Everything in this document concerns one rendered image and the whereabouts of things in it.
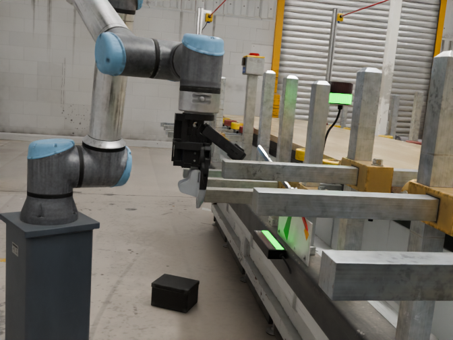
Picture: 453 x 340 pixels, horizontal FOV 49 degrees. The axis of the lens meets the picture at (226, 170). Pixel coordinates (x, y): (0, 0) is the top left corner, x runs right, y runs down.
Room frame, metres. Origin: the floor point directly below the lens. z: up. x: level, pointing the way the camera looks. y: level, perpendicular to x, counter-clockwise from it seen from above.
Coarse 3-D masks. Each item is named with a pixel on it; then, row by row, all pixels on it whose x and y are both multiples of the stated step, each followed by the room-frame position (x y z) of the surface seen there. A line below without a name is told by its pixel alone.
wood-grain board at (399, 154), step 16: (256, 128) 2.64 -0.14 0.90; (272, 128) 2.74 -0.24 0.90; (304, 128) 2.97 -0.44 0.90; (336, 128) 3.23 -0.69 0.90; (304, 144) 1.92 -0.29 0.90; (336, 144) 2.03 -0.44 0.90; (384, 144) 2.22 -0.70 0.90; (400, 144) 2.29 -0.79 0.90; (416, 144) 2.37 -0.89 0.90; (384, 160) 1.59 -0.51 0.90; (400, 160) 1.63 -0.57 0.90; (416, 160) 1.67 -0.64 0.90
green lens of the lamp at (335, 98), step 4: (332, 96) 1.18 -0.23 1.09; (336, 96) 1.17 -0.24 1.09; (340, 96) 1.17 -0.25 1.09; (344, 96) 1.17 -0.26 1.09; (348, 96) 1.17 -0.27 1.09; (332, 100) 1.18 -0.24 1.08; (336, 100) 1.17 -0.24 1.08; (340, 100) 1.17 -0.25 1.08; (344, 100) 1.17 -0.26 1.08; (348, 100) 1.18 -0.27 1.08
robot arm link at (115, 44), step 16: (80, 0) 1.36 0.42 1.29; (96, 0) 1.31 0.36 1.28; (80, 16) 1.36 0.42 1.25; (96, 16) 1.24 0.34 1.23; (112, 16) 1.23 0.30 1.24; (96, 32) 1.19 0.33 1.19; (112, 32) 1.11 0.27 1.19; (128, 32) 1.15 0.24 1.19; (96, 48) 1.13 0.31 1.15; (112, 48) 1.08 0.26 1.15; (128, 48) 1.10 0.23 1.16; (144, 48) 1.12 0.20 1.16; (96, 64) 1.13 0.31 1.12; (112, 64) 1.09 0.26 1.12; (128, 64) 1.10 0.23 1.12; (144, 64) 1.12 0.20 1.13
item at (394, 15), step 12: (396, 0) 2.89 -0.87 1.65; (396, 12) 2.89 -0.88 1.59; (396, 24) 2.90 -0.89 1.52; (396, 36) 2.90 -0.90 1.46; (384, 60) 2.92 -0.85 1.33; (384, 72) 2.90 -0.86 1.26; (384, 84) 2.89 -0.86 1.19; (384, 96) 2.89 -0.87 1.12; (384, 108) 2.89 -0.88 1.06; (384, 120) 2.90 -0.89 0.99; (384, 132) 2.90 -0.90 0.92
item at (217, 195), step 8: (208, 192) 1.09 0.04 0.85; (216, 192) 1.09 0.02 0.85; (224, 192) 1.10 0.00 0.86; (232, 192) 1.10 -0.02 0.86; (240, 192) 1.10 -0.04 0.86; (248, 192) 1.11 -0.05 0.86; (208, 200) 1.09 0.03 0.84; (216, 200) 1.09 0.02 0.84; (224, 200) 1.10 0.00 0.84; (232, 200) 1.10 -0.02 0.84; (240, 200) 1.10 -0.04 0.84; (248, 200) 1.11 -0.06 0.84
